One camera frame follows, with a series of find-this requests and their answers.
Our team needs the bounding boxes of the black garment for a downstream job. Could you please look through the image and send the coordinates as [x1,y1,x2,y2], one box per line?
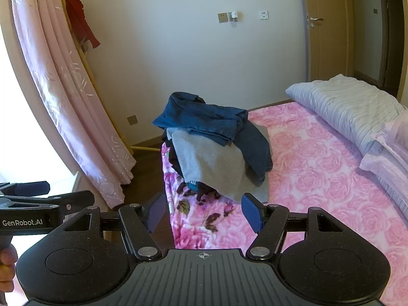
[161,129,220,203]

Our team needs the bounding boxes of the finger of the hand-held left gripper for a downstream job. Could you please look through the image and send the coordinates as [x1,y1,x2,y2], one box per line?
[38,190,94,221]
[0,181,51,196]

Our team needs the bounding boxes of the person's left hand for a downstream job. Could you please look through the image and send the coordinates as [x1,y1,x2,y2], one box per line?
[0,246,19,294]

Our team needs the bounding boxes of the pink patterned curtain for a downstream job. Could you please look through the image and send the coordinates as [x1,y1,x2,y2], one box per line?
[9,0,137,209]

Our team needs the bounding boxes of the grey striped pillow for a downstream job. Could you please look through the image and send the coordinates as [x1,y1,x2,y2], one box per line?
[285,74,408,159]

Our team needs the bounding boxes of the dark blue jeans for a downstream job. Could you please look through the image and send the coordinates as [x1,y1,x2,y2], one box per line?
[234,119,274,184]

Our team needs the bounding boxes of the light wooden door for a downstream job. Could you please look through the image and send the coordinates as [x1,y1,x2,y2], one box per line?
[298,0,356,82]

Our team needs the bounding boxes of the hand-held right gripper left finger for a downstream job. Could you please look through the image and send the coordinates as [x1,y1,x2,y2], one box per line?
[60,193,167,260]

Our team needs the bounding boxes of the grey sweatshirt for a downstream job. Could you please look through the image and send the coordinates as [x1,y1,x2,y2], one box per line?
[166,124,271,204]

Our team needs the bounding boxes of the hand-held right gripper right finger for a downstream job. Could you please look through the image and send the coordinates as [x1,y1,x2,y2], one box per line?
[241,193,349,260]

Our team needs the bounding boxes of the red garment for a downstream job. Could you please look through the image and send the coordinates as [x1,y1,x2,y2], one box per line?
[65,0,101,49]

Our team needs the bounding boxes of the pink floral bedsheet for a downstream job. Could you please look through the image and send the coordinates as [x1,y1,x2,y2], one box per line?
[162,100,408,306]

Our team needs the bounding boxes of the pink striped pillow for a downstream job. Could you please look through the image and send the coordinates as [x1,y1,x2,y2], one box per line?
[359,110,408,205]

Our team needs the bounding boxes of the dark wooden door frame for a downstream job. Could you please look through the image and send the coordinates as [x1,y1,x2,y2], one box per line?
[376,0,408,106]

